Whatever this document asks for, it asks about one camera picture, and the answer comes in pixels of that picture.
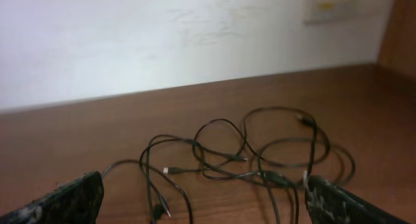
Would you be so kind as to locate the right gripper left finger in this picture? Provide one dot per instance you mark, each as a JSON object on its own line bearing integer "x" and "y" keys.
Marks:
{"x": 76, "y": 202}

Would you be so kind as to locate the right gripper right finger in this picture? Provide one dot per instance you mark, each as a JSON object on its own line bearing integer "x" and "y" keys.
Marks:
{"x": 330, "y": 204}

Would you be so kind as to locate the white wall switch panel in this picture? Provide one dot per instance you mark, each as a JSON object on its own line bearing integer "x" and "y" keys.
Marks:
{"x": 318, "y": 11}

